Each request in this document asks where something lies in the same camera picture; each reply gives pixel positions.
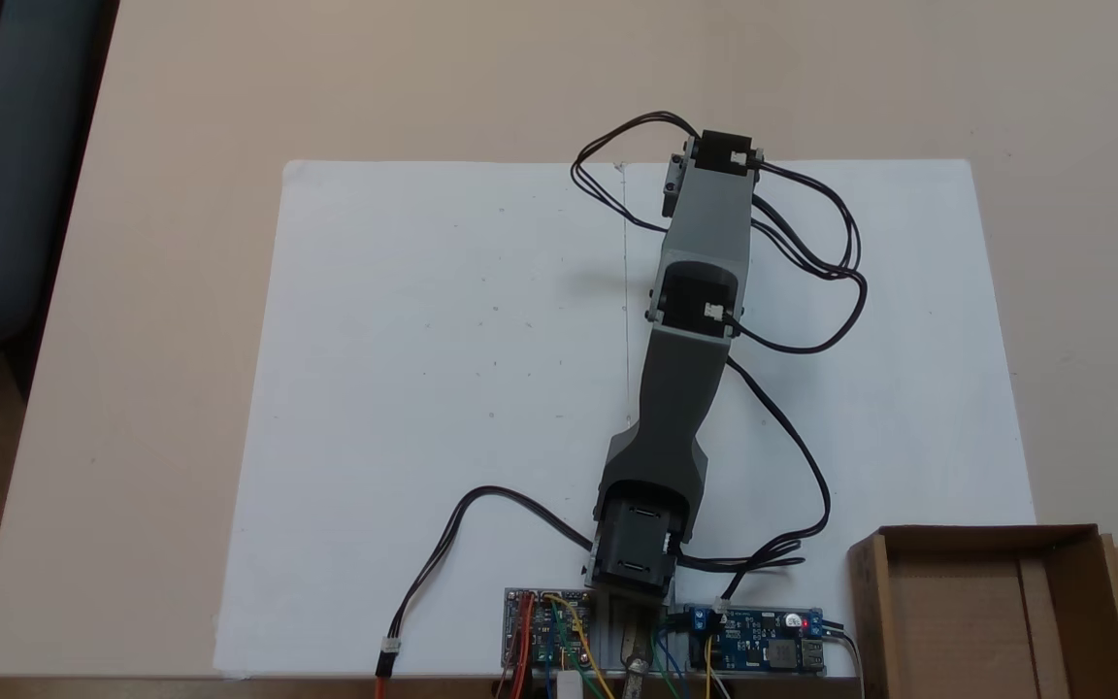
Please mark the blue power converter board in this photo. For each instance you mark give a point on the blue power converter board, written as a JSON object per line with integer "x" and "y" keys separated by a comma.
{"x": 763, "y": 643}

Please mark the white paper sheet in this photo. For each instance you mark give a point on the white paper sheet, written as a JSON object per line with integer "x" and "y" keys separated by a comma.
{"x": 908, "y": 408}
{"x": 423, "y": 340}

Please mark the brown cardboard box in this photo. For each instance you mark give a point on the brown cardboard box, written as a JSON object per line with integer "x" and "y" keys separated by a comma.
{"x": 967, "y": 621}

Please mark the grey blue chair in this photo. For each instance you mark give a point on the grey blue chair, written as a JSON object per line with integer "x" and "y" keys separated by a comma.
{"x": 16, "y": 194}

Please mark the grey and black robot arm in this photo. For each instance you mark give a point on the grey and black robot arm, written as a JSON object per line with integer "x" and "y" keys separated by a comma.
{"x": 675, "y": 408}

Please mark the small motor controller board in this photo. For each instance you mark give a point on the small motor controller board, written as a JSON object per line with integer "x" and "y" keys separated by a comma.
{"x": 544, "y": 631}

